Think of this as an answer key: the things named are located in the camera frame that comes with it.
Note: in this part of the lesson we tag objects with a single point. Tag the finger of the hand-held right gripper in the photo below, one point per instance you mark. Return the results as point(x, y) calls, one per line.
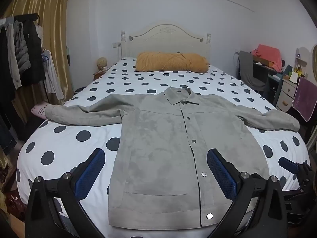
point(287, 164)

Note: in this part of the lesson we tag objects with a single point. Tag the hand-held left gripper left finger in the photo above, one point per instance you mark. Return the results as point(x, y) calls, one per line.
point(90, 176)

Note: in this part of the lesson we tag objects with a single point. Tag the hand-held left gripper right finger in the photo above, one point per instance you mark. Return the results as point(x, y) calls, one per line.
point(221, 176)

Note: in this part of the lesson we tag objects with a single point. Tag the grey suede jacket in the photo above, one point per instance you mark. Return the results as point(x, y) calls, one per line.
point(158, 153)

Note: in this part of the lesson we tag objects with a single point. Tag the polka dot bed sheet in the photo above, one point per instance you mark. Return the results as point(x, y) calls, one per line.
point(74, 119)

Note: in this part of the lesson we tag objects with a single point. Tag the purple towel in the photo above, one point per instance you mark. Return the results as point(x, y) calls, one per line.
point(304, 99)

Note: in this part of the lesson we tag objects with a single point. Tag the white drawer cabinet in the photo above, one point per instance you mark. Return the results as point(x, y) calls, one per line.
point(286, 95)

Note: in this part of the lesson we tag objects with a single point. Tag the pink cat slipper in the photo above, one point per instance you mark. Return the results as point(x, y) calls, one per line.
point(38, 111)

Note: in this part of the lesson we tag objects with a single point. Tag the dark desk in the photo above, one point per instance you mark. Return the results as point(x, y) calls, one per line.
point(270, 81)

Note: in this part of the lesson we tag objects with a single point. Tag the grey covered chair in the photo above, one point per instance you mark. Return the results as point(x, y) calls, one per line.
point(249, 72)

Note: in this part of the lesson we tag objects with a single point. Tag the wooden nightstand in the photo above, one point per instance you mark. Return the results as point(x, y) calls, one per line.
point(100, 74)

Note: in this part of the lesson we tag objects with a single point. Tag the white striped hanging shirt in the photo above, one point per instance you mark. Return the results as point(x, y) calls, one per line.
point(53, 76)

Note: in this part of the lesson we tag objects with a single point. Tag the white vanity mirror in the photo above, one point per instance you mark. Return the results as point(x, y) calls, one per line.
point(304, 59)

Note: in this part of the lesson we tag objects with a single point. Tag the pink cloth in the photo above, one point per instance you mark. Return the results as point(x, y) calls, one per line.
point(268, 53)

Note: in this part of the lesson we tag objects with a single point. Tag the beige round lamp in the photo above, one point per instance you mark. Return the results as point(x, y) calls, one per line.
point(102, 63)

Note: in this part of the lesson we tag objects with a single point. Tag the orange pillow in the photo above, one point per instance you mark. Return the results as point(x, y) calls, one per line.
point(171, 62)

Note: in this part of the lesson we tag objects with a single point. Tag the dark hanging garment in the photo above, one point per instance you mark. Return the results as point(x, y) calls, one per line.
point(5, 79)

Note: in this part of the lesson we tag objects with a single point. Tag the black hanging coat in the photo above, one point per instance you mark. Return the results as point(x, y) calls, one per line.
point(33, 54)

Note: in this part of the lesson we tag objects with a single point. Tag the grey puffer vest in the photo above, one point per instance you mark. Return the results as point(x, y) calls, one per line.
point(22, 52)

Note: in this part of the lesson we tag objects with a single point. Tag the cream wooden headboard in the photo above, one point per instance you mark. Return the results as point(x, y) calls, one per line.
point(166, 39)

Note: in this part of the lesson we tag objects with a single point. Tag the golden curtain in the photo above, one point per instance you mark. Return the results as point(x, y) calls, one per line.
point(55, 17)

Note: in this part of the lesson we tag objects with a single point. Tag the wall outlet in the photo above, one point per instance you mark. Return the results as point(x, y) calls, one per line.
point(117, 45)

